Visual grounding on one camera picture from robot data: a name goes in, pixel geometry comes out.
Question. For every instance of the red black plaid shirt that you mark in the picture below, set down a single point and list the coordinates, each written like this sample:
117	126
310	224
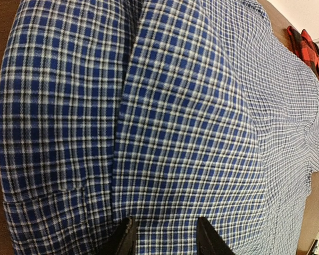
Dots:
304	48

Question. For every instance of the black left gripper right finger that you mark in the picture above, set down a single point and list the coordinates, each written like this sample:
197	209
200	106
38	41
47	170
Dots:
209	241

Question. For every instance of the blue small-check long sleeve shirt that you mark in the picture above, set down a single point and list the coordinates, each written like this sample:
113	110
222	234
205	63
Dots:
156	113

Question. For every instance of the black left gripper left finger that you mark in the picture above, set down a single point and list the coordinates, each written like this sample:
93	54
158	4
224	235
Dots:
123	240

